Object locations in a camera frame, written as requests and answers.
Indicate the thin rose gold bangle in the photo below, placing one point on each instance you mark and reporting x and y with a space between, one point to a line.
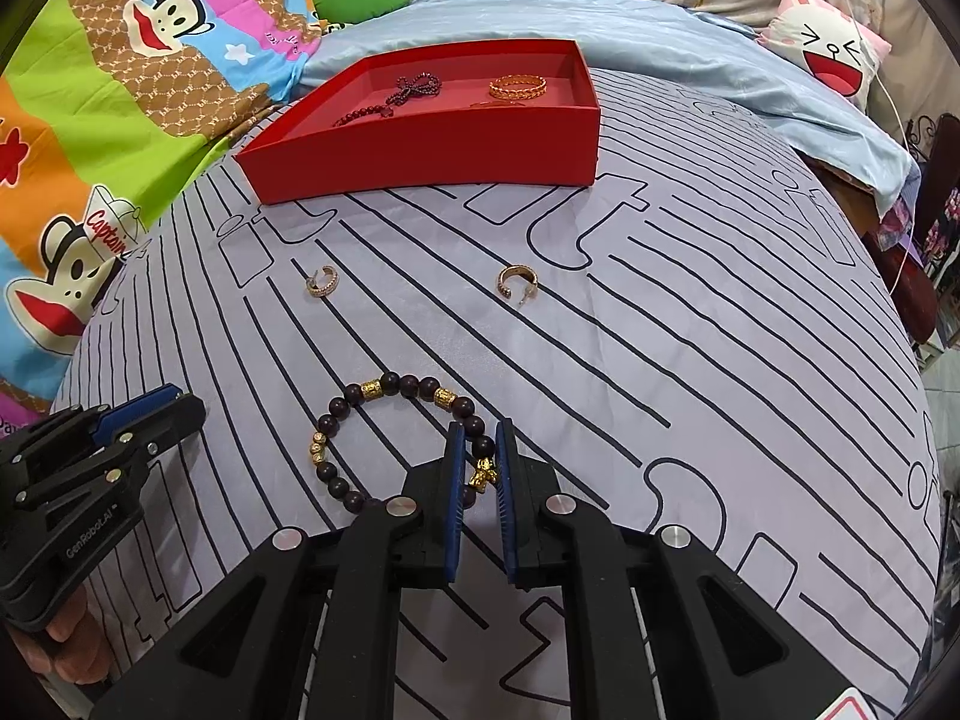
487 102

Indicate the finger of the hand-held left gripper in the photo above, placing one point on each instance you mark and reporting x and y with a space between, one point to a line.
176 424
139 409

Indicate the person's left hand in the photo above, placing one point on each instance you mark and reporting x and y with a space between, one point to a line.
58 634

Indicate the light blue blanket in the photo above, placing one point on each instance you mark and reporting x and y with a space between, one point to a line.
675 37

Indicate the small gold ear cuff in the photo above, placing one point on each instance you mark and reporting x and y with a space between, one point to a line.
311 286

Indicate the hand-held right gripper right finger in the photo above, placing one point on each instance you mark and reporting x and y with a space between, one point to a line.
508 502

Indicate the black metal scroll frame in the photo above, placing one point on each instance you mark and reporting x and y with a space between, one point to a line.
934 136

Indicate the laughing cat face pillow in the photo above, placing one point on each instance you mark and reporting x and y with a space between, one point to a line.
832 52

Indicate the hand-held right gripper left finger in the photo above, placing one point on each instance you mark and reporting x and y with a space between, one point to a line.
452 502

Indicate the grey striped bed sheet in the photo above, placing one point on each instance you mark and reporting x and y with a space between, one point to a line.
675 390

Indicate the red cardboard box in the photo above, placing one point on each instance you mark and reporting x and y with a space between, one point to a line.
450 150

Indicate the cartoon monkey blanket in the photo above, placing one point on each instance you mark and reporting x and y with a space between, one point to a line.
112 90

